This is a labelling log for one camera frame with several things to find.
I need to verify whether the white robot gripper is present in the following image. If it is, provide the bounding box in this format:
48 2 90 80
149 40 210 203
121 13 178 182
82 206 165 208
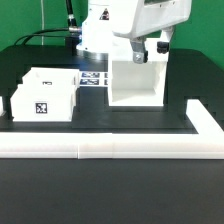
112 0 192 63

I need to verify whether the white drawer cabinet box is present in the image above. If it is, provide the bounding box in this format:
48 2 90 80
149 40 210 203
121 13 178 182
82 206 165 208
108 37 169 107

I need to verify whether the white drawer tray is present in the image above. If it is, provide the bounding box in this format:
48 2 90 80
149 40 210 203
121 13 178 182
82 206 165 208
10 84 77 122
22 67 80 87

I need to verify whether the white front drawer tray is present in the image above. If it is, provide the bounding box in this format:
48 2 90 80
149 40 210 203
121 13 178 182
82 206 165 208
10 84 77 122

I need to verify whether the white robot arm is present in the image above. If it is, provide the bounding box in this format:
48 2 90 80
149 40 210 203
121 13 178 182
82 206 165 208
78 0 192 64

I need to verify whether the fiducial marker sheet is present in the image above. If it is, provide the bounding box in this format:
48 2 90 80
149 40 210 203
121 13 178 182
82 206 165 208
80 71 108 87

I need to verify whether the white L-shaped fence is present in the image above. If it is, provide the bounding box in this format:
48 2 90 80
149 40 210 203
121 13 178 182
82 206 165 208
0 99 224 159

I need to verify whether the white block at left edge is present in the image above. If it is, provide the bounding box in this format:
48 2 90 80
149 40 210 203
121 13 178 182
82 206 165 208
0 96 5 117

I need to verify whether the black cable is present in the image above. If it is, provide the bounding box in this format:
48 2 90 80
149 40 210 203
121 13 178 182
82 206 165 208
13 0 83 46

